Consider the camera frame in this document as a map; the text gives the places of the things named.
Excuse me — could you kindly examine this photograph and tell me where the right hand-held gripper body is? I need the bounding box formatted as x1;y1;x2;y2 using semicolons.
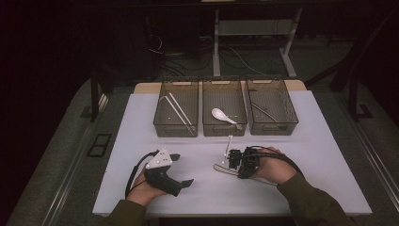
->
214;145;262;181

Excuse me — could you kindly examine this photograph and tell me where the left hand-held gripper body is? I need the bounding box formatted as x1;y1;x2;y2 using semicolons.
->
144;148;184;198

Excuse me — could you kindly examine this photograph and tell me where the stainless steel knife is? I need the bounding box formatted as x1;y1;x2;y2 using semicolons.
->
223;135;234;166

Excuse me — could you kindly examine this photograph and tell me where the smoky translucent plastic bin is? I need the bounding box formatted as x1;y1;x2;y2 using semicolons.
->
152;79;200;138
245;77;299;137
201;78;248;137

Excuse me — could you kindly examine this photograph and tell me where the white chopstick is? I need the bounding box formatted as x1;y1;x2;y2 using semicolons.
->
168;91;193;126
163;94;196;137

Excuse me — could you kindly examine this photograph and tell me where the white ceramic spoon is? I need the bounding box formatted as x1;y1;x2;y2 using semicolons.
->
211;107;239;126

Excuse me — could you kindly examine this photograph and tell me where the stainless steel fork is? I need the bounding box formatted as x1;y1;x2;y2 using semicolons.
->
250;102;279;123

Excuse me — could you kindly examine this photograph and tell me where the person's left hand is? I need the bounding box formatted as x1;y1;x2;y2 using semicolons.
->
126;171;168;207

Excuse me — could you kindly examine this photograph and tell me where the person's right hand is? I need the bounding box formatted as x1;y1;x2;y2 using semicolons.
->
250;147;298;186

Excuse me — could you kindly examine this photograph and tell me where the black metal stand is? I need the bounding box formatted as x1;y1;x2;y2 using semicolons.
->
347;76;375;121
89;70;101;122

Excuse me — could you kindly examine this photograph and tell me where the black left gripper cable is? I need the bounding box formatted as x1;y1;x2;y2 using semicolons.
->
124;150;160;200

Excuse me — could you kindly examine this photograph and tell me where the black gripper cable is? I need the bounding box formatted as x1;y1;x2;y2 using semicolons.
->
124;150;160;200
241;145;304;177

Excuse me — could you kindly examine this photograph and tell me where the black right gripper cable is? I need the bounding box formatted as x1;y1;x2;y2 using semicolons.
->
241;145;304;177

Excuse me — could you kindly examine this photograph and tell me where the black floor frame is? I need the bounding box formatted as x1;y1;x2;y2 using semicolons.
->
87;133;113;158

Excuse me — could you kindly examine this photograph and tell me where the white floor cable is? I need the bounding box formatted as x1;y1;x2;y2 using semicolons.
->
225;43;271;77

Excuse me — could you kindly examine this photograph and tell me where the white metal table frame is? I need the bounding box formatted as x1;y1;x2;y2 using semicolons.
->
212;8;304;79

